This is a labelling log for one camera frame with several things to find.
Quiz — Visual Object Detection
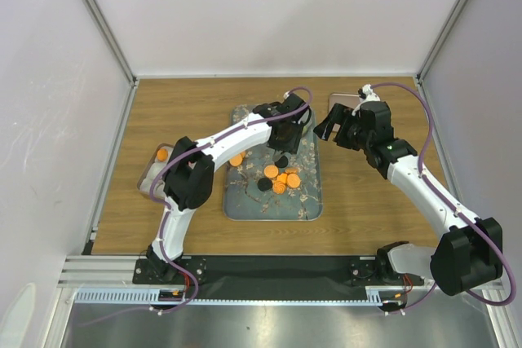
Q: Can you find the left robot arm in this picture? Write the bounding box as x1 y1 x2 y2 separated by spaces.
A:
145 89 312 283

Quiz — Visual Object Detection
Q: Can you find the white slotted cable duct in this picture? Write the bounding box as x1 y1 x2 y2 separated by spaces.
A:
74 288 405 306

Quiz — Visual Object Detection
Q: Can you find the black sandwich cookie upper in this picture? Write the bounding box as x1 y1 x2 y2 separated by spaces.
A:
275 156 289 169

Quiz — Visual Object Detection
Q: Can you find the orange flower cookie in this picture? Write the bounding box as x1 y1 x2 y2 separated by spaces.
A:
276 173 288 184

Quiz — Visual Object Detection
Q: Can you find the rose gold tin lid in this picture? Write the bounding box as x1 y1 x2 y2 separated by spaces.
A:
328 93 362 112

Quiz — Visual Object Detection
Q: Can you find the orange chocolate chip cookie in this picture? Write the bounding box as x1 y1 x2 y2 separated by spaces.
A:
157 148 169 161

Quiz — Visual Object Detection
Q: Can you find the black sandwich cookie lower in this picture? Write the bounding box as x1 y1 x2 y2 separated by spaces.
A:
257 177 272 192

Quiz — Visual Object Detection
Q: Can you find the orange sandwich biscuit right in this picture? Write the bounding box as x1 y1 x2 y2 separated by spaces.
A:
286 173 301 188

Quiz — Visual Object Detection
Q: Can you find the black sandwich cookie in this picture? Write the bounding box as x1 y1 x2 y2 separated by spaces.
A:
257 177 272 192
275 156 289 169

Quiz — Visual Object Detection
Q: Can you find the rose gold cookie tin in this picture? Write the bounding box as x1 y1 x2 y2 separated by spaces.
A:
136 143 173 198

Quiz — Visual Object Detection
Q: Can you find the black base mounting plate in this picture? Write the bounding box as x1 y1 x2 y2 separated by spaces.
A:
134 254 392 302

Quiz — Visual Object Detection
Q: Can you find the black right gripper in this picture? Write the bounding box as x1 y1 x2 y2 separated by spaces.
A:
312 103 371 152

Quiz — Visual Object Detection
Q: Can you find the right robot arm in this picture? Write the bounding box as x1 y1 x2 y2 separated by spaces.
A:
314 101 503 296

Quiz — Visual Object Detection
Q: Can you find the orange embossed biscuit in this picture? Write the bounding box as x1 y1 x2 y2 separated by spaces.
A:
228 154 243 167
263 165 279 178

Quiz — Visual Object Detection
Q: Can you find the orange swirl cookie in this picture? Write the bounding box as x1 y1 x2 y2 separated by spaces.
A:
272 181 286 195

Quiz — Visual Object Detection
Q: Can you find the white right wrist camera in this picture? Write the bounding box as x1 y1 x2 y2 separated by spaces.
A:
358 84 381 104

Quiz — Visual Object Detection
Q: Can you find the blue floral serving tray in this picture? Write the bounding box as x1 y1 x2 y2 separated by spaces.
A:
223 112 323 221

